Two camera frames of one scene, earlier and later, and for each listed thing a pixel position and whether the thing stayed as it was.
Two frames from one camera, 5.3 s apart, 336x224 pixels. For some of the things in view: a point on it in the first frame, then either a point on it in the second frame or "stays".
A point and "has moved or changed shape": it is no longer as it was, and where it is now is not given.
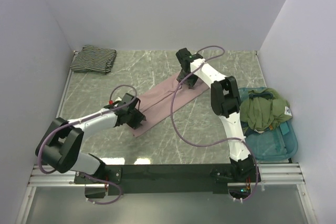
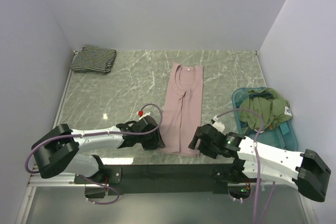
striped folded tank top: [94, 60] stays
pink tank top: [156, 105] has moved or changed shape
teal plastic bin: [279, 143] stays
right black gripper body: [191, 80] to [209, 150]
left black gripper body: [135, 118] to [149, 141]
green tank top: [263, 109] stays
